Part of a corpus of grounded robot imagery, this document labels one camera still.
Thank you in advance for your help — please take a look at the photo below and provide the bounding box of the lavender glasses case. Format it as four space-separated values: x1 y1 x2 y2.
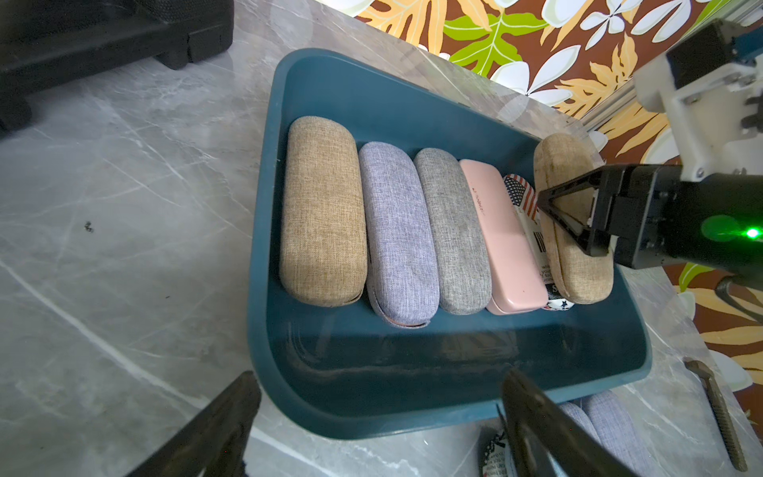
580 391 655 476
560 401 600 443

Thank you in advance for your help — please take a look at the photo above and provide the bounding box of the grey fabric glasses case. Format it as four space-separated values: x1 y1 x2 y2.
413 148 492 315

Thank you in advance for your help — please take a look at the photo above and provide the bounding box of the purple fabric glasses case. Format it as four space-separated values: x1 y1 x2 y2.
359 142 440 329

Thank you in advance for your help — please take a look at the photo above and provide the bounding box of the pink glasses case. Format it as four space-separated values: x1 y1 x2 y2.
459 159 548 316

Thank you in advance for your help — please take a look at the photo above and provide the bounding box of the flag print glasses case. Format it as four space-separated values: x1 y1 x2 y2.
479 429 516 477

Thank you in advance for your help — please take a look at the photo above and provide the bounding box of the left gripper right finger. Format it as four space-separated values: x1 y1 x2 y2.
498 369 634 476

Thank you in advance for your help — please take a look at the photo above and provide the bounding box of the beige fabric glasses case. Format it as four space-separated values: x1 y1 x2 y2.
279 116 368 307

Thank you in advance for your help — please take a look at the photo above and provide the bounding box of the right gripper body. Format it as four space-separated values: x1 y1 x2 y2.
595 165 762 289

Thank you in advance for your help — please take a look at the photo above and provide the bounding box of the black plastic tool case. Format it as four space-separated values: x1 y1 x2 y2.
1 0 234 134

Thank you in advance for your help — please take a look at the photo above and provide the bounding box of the teal plastic storage tray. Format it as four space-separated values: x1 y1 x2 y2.
248 49 652 439

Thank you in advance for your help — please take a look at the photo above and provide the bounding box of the dark metal hex key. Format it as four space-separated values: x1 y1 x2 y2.
684 359 748 472

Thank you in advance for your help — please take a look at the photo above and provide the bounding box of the tan fabric glasses case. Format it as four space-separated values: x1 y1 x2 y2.
534 133 614 305

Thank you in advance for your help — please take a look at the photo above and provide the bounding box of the newspaper print glasses case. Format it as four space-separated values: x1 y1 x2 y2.
504 174 574 311

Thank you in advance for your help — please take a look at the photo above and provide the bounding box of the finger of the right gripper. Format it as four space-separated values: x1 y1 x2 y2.
538 165 623 256

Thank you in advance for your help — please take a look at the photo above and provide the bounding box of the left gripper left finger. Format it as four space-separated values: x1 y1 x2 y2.
129 371 262 476

